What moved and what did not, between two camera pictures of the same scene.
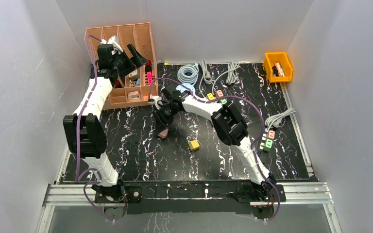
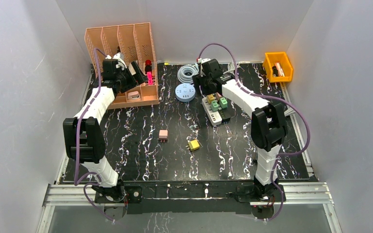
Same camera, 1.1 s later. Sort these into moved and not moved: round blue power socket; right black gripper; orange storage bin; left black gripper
Moved: left black gripper; right black gripper
Not moved: orange storage bin; round blue power socket
